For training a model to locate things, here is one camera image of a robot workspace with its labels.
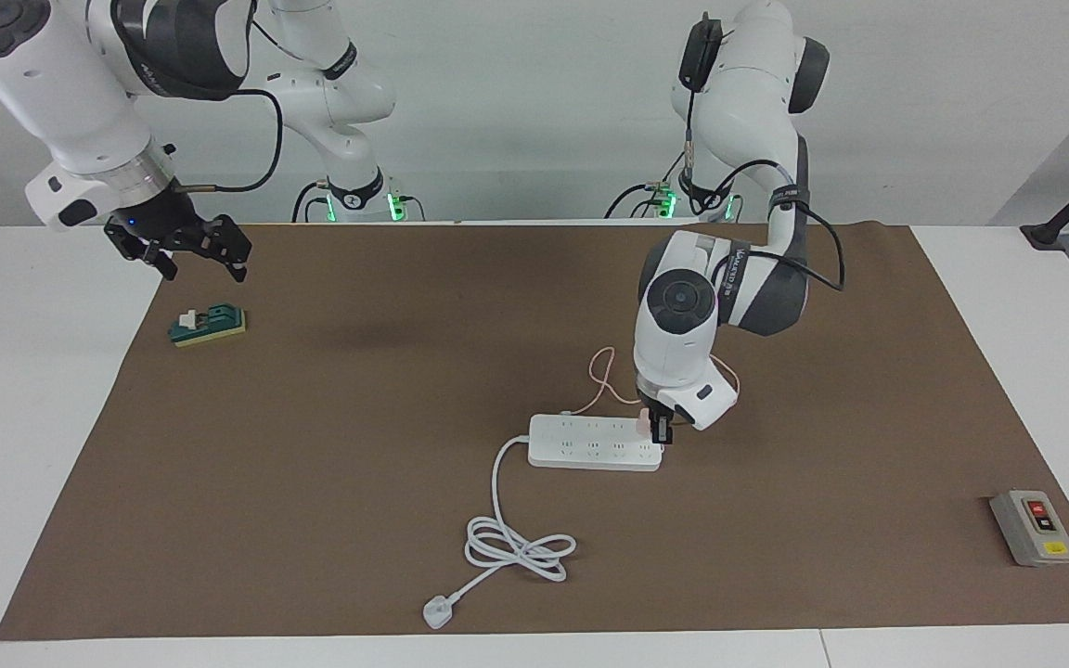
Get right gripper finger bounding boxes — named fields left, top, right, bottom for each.
left=189, top=213, right=253, bottom=284
left=113, top=239, right=180, bottom=283

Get white power strip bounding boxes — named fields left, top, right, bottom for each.
left=527, top=414, right=665, bottom=472

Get pink charging cable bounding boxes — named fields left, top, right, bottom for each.
left=560, top=348, right=740, bottom=418

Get brown table mat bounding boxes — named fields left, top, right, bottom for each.
left=0, top=221, right=1069, bottom=643

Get green knife switch block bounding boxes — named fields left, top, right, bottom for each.
left=168, top=304, right=248, bottom=349

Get black base cable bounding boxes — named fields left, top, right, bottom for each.
left=291, top=181, right=331, bottom=224
left=604, top=176, right=684, bottom=221

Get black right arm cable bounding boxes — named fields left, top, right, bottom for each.
left=173, top=88, right=285, bottom=193

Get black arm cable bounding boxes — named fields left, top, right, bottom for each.
left=173, top=88, right=285, bottom=193
left=680, top=88, right=846, bottom=294

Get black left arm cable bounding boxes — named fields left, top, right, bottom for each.
left=680, top=88, right=846, bottom=294

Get white power cord with plug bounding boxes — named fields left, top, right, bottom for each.
left=422, top=436, right=578, bottom=631

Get grey on-off switch box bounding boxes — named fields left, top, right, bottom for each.
left=989, top=489, right=1069, bottom=568

